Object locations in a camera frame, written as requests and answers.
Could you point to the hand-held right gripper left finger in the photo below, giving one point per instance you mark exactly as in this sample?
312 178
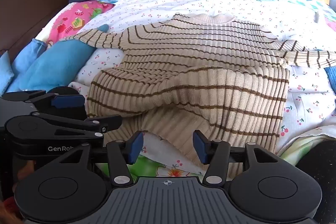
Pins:
135 148

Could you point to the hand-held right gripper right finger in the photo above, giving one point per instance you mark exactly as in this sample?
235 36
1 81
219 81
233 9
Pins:
200 148

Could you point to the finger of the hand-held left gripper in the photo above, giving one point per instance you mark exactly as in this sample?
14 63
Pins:
105 123
68 101

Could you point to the beige brown striped sweater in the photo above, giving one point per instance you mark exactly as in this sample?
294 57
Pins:
197 56

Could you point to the green floral sheet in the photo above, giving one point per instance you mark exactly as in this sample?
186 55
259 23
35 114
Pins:
157 169

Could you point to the teal fleece garment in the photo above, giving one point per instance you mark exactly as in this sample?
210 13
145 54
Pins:
52 64

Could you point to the light blue cloth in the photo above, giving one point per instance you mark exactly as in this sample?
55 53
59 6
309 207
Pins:
29 56

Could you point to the pink patterned pillow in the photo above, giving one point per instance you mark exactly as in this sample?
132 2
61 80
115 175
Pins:
76 19

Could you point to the white cherry print blanket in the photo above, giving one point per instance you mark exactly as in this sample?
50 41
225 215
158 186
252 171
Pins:
302 92

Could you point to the dark cloth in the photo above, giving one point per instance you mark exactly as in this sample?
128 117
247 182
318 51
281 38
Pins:
320 174

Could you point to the blue knit garment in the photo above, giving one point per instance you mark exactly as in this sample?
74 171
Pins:
331 78

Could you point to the small white cloth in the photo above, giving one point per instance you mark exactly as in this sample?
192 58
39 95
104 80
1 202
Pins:
317 16

